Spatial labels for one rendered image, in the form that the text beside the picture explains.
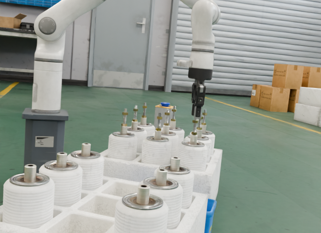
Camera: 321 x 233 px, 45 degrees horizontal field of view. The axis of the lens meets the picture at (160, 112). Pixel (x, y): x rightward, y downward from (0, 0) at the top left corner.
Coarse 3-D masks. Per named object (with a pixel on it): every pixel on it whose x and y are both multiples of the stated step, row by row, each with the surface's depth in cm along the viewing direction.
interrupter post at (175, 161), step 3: (171, 159) 91; (174, 159) 91; (177, 159) 91; (171, 162) 91; (174, 162) 91; (177, 162) 91; (171, 165) 91; (174, 165) 91; (177, 165) 91; (171, 168) 91; (174, 168) 91; (177, 168) 91
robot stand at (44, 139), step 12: (36, 120) 125; (48, 120) 126; (60, 120) 128; (36, 132) 126; (48, 132) 127; (60, 132) 129; (24, 144) 128; (36, 144) 127; (48, 144) 128; (60, 144) 130; (24, 156) 128; (36, 156) 127; (48, 156) 128; (36, 168) 128
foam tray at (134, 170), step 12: (216, 156) 140; (108, 168) 123; (120, 168) 122; (132, 168) 121; (144, 168) 120; (156, 168) 119; (216, 168) 131; (132, 180) 121; (204, 180) 116; (216, 180) 139; (204, 192) 116; (216, 192) 147
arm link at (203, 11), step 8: (200, 0) 114; (208, 0) 114; (200, 8) 113; (208, 8) 113; (192, 16) 116; (200, 16) 114; (208, 16) 113; (192, 24) 117; (200, 24) 115; (208, 24) 114; (192, 32) 118; (200, 32) 115; (208, 32) 115; (200, 40) 116; (208, 40) 116; (192, 48) 118; (200, 48) 116; (208, 48) 116
